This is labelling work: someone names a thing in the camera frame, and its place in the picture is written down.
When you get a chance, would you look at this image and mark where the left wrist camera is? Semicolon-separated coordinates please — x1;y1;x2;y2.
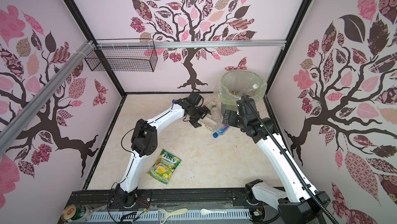
187;92;203;106

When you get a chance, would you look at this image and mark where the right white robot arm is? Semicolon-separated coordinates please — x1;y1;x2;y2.
223;106;330;224

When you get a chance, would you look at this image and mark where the black corrugated cable conduit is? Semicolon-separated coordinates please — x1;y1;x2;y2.
241;93;340;224

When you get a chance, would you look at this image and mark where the clear ribbed water bottle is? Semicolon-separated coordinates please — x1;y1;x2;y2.
238;84;259;97

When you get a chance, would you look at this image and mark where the white plastic spoon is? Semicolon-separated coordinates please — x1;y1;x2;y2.
200;208;227;216

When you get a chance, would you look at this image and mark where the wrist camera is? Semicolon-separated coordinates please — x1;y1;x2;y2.
237;98;257;121
187;92;203;106

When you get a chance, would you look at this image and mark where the cream plastic peeler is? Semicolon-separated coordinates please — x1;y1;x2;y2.
158;208;189;224

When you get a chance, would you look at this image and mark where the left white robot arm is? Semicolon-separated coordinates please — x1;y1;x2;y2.
119;92;209;194

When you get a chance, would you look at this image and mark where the black wire wall basket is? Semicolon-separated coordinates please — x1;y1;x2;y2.
85;38;158;73

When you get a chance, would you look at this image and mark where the Fox's candy bag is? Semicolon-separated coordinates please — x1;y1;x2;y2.
147;150;181;184

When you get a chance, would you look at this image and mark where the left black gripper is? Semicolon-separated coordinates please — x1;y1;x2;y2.
187;104;210;127

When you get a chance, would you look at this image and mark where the white slotted cable duct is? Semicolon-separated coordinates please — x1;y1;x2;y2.
87;209;251;224

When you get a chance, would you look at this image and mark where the green label small bottle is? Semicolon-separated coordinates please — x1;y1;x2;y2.
211;102;221;123

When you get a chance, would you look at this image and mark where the green drink can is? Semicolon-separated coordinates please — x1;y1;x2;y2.
61;204;93;223

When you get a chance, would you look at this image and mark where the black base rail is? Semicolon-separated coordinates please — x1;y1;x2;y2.
67;187;268;210

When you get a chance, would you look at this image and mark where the blue cap Fiji bottle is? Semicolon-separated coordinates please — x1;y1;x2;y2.
213;124;229;138

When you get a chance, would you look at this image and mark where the green lined trash bin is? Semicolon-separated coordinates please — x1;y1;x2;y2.
214;69;267;115

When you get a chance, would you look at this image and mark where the clear capless bottle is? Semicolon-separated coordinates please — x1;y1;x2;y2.
203;95;217;109

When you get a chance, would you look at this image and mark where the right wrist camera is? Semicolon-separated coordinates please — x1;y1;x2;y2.
237;98;257;121

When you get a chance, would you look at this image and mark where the large clear square bottle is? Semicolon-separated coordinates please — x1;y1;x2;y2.
199;117;218;133

